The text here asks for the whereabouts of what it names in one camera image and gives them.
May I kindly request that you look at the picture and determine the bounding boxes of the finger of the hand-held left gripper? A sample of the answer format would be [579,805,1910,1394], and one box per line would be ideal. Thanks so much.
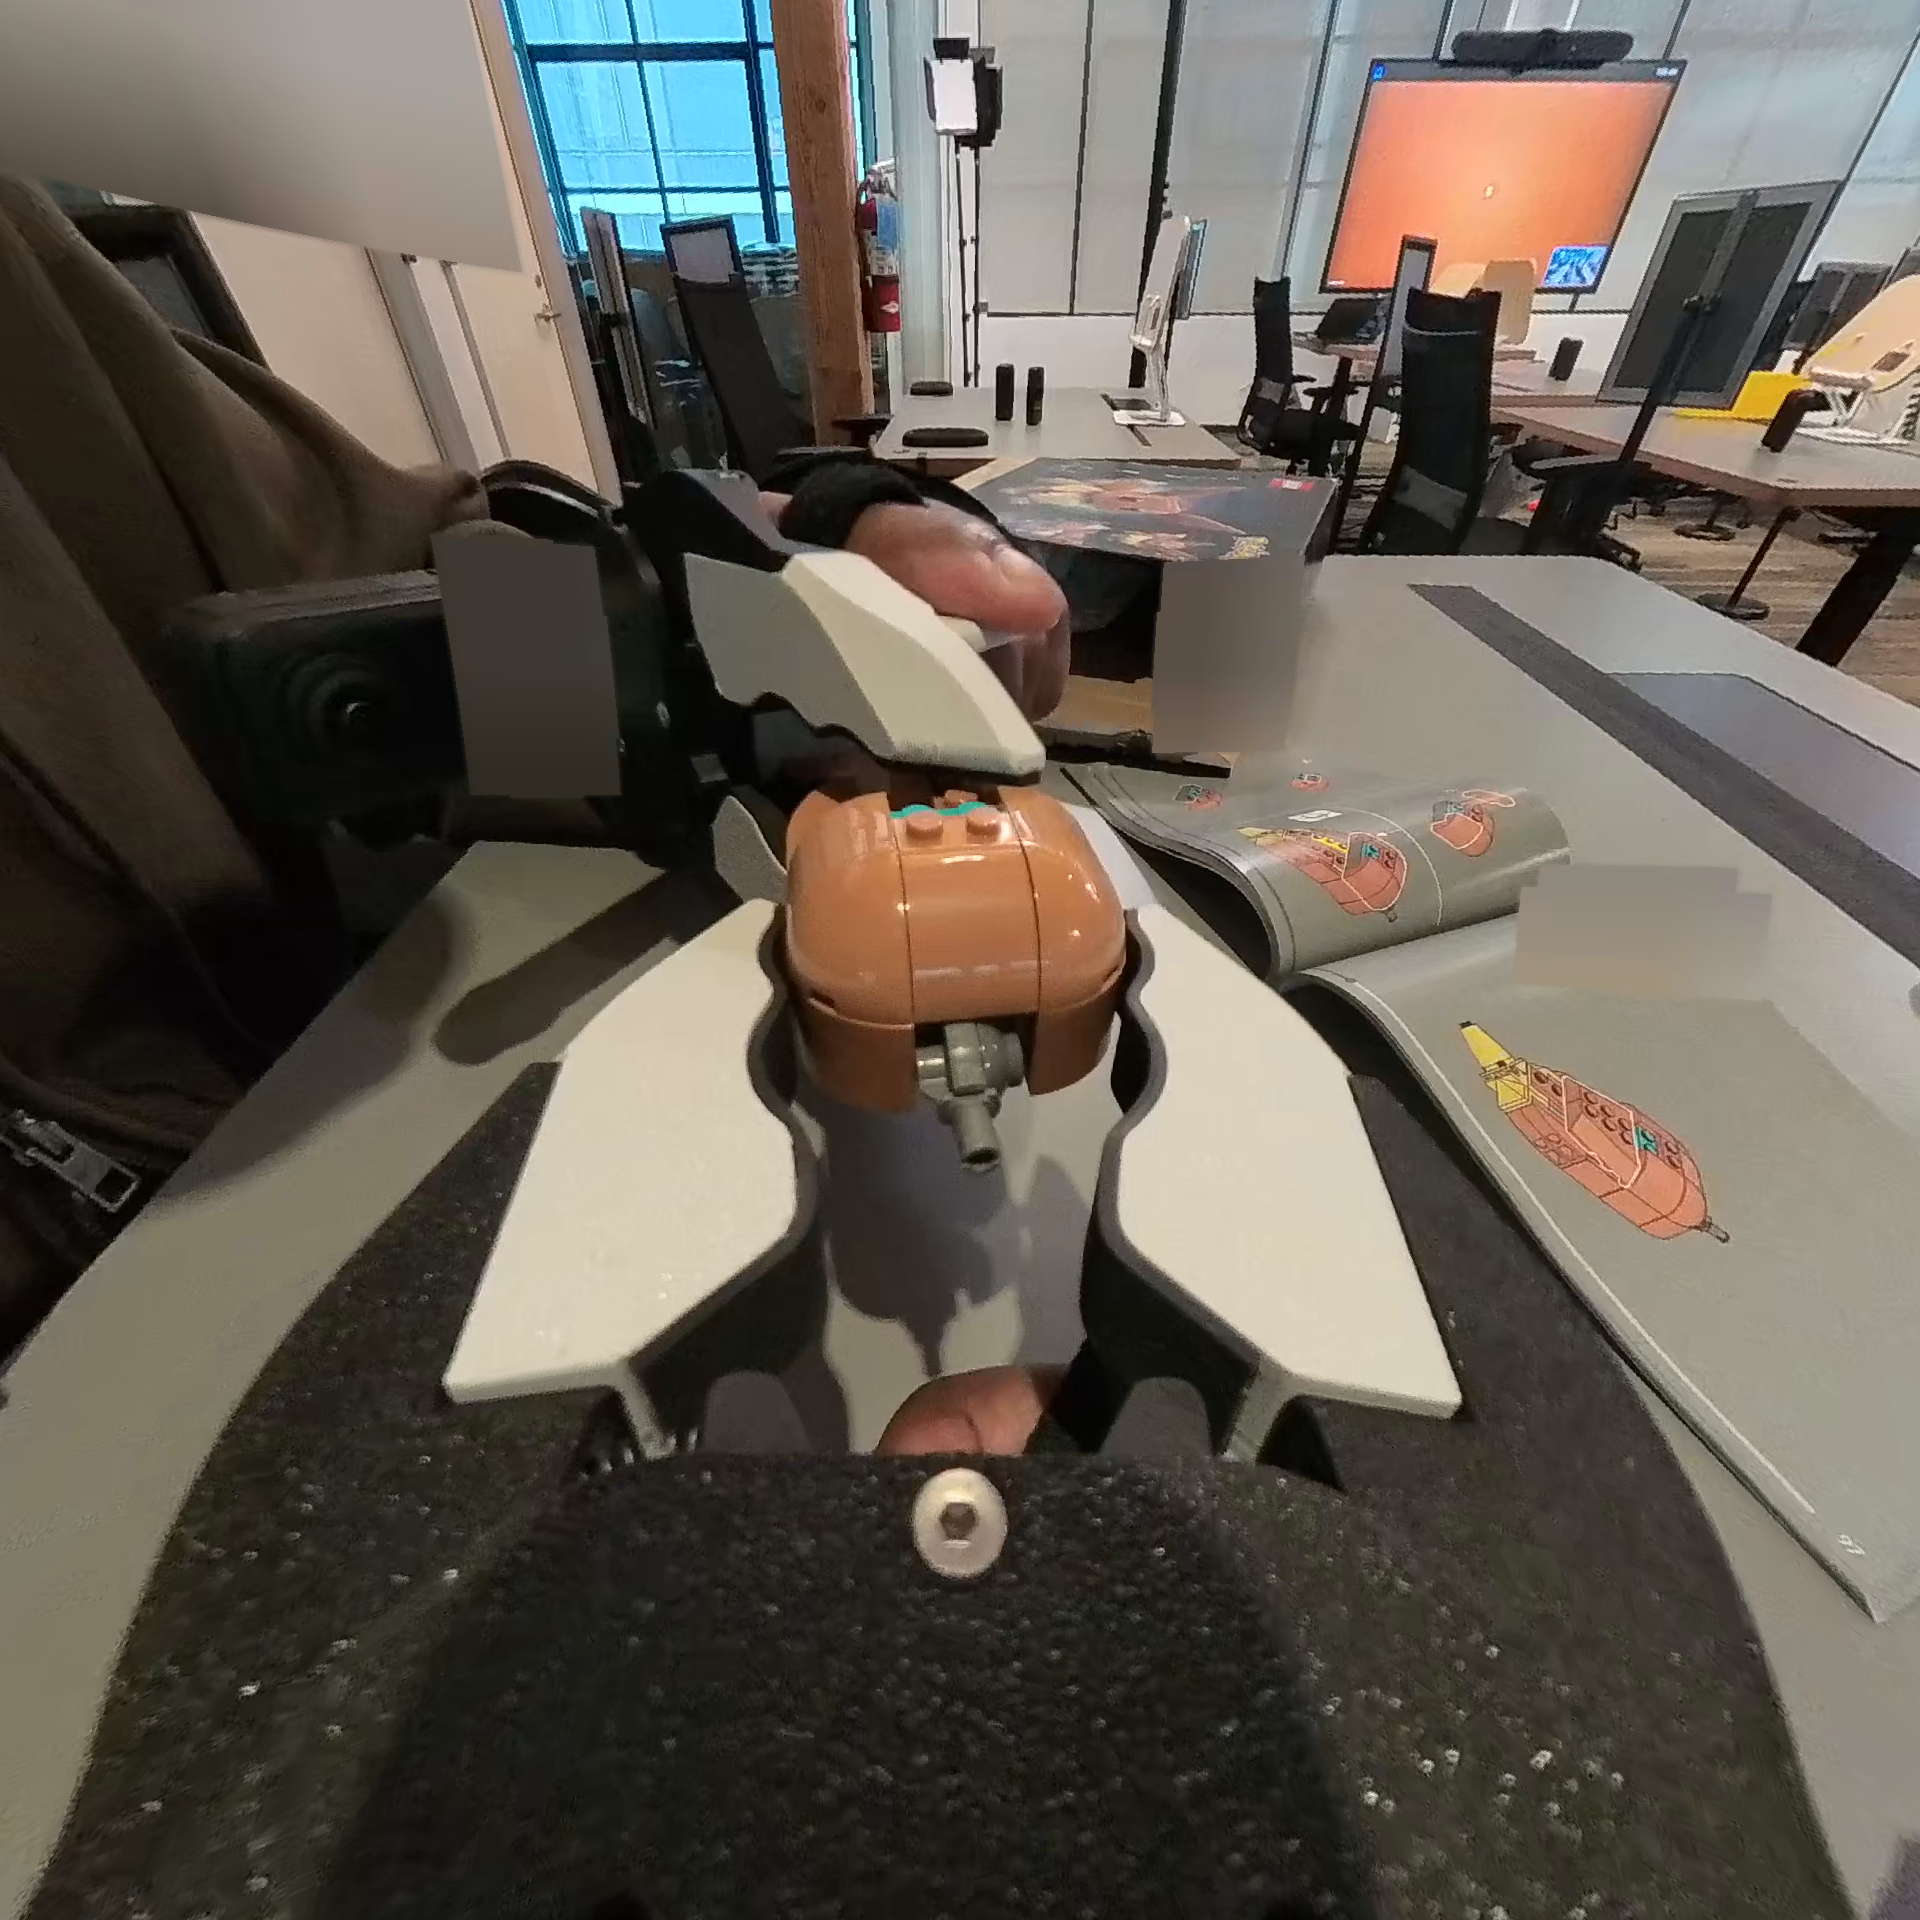
[682,549,1045,783]
[709,795,796,903]

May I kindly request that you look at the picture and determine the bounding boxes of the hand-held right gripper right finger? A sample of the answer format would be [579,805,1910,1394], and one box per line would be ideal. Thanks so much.
[1093,904,1464,1457]

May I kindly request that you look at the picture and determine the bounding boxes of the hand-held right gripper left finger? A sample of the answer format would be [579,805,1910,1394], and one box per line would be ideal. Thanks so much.
[445,898,828,1457]

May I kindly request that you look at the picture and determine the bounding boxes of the brown brick vehicle model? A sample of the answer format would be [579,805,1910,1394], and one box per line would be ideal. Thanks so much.
[779,771,1126,1174]

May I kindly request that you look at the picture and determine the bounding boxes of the grey desk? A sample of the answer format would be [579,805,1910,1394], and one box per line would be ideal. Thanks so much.
[0,552,1920,1920]

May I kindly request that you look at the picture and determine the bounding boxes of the silver desk monitor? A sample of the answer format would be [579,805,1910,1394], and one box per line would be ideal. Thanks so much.
[1126,217,1210,423]

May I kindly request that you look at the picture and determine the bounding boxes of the grey desk hatch cover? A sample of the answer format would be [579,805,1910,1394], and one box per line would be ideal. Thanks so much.
[1612,674,1920,841]

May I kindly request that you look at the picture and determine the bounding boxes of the person's left hand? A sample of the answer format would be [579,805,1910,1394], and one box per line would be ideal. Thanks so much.
[766,496,1077,716]

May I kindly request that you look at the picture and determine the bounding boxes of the grey office table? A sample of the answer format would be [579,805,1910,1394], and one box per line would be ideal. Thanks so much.
[870,382,1246,470]

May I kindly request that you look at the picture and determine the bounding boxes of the person's brown jacket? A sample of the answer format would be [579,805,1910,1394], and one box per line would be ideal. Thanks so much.
[0,180,450,1353]

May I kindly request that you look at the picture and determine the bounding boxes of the dark printed cardboard box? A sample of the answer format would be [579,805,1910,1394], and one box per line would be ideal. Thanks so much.
[952,455,1344,757]

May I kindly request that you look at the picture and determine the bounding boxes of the black office chair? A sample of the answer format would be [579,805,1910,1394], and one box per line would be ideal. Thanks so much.
[1235,277,1361,457]
[658,218,815,470]
[1356,284,1642,572]

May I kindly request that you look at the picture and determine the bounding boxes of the white double door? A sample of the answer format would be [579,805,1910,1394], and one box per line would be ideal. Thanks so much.
[193,209,626,505]

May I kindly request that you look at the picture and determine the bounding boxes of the open instruction booklet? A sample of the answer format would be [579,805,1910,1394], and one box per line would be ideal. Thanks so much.
[1074,757,1920,1622]

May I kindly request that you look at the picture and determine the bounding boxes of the red fire extinguisher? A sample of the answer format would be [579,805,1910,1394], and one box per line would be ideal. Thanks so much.
[852,165,906,336]

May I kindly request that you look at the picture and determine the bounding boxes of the black framed board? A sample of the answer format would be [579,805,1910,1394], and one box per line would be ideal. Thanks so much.
[62,201,271,366]

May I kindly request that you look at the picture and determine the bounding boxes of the wooden pillar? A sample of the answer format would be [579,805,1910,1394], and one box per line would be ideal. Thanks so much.
[769,0,882,441]

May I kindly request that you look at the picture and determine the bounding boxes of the light panel on tripod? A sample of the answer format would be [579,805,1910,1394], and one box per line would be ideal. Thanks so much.
[919,37,1010,396]

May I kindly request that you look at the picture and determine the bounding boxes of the black framed window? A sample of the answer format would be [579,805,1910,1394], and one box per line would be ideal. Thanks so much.
[501,0,870,261]

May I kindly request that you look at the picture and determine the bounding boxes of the brown office table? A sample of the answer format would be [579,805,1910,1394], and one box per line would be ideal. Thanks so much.
[1486,393,1920,667]

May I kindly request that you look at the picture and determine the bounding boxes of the grey mesh partition panel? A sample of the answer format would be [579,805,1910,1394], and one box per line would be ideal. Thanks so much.
[1595,180,1844,410]

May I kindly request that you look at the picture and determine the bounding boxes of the wooden laptop stand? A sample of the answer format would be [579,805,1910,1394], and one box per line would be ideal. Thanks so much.
[1797,277,1920,449]

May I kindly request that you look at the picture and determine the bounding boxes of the wall display screen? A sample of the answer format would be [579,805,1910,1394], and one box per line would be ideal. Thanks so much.
[1320,59,1686,302]

